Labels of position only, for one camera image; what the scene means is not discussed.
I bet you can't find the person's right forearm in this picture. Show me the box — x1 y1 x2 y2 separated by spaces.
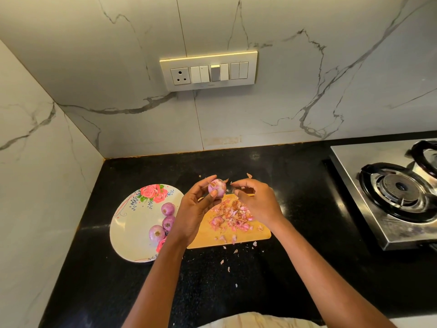
268 219 398 328

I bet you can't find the black stove burner grate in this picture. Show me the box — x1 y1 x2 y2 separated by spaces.
358 162 437 224
407 139 437 178

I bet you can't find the person's left forearm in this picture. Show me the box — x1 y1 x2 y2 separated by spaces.
122 237 192 328

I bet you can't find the white floral plate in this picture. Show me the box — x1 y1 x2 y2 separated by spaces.
109 184 184 264

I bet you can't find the wooden cutting board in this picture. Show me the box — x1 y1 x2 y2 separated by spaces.
187 196 272 250

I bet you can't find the person's left hand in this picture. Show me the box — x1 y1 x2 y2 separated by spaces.
167 175 225 249

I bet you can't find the black stone countertop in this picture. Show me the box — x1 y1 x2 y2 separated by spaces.
40 131 437 328

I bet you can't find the person's right hand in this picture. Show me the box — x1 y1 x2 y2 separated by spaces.
231 177 286 232

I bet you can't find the stainless steel gas stove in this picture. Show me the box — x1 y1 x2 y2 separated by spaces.
329 138 437 251

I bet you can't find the white wall switch panel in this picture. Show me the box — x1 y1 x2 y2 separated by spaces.
159 50 259 93

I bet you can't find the pile of onion peels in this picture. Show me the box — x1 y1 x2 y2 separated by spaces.
208 173 259 274

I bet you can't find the beige striped garment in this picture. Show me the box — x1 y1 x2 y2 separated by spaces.
198 311 329 328

